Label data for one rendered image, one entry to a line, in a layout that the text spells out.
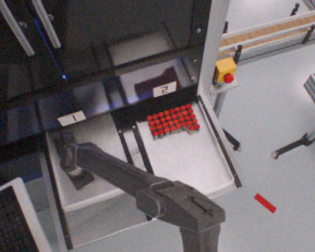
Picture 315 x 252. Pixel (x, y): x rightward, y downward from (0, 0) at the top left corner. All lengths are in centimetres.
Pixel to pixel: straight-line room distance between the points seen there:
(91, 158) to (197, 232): 38
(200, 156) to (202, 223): 65
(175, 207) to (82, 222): 63
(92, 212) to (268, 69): 185
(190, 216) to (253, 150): 169
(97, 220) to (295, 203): 141
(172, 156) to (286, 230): 116
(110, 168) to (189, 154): 49
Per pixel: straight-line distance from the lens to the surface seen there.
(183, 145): 118
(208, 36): 99
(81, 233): 114
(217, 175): 116
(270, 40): 146
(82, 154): 84
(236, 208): 206
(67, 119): 112
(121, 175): 71
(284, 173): 221
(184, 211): 55
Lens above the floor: 198
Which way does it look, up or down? 67 degrees down
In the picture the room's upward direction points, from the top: 4 degrees clockwise
